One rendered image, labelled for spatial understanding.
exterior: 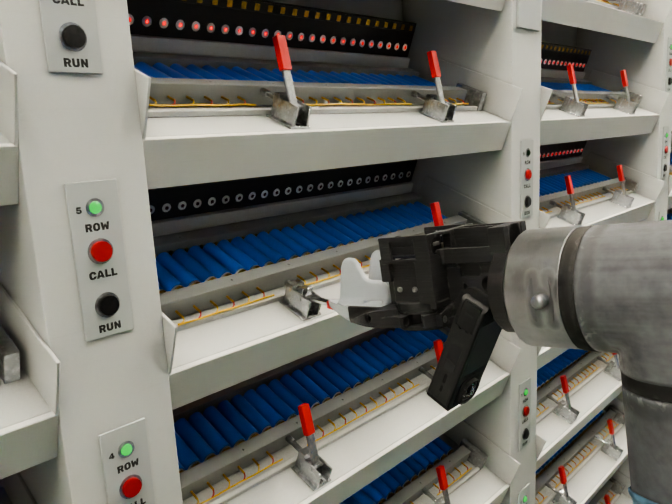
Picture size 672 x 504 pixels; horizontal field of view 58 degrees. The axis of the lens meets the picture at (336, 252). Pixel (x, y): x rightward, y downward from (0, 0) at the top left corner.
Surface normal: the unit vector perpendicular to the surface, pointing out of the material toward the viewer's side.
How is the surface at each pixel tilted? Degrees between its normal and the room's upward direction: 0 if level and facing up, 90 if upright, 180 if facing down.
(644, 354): 90
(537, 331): 124
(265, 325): 22
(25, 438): 112
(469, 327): 91
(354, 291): 90
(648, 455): 91
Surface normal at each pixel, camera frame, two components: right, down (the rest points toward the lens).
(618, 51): -0.69, 0.18
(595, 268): -0.69, -0.30
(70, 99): 0.72, 0.10
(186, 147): 0.69, 0.46
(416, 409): 0.22, -0.87
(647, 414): -0.94, 0.13
